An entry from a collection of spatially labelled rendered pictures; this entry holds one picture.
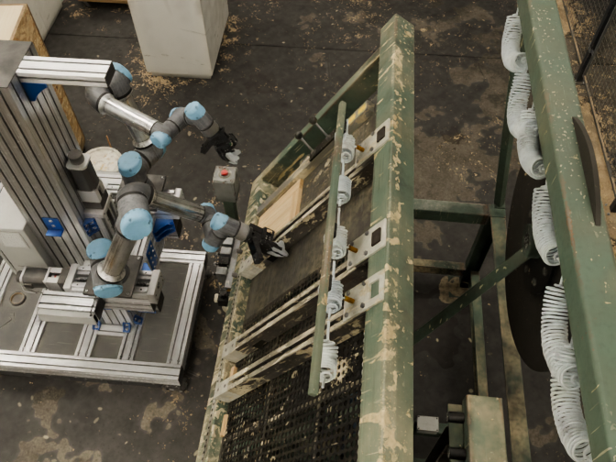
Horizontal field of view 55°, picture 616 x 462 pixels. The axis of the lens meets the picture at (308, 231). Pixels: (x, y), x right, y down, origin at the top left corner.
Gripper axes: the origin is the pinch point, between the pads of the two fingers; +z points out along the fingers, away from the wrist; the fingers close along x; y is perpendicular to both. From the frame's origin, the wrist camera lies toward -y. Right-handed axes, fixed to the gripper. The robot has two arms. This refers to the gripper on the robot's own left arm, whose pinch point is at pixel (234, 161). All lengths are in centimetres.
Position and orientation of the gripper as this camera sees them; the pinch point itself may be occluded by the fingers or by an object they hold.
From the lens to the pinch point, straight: 275.9
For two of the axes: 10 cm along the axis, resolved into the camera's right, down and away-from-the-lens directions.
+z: 4.7, 5.5, 6.9
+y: 8.8, -1.9, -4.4
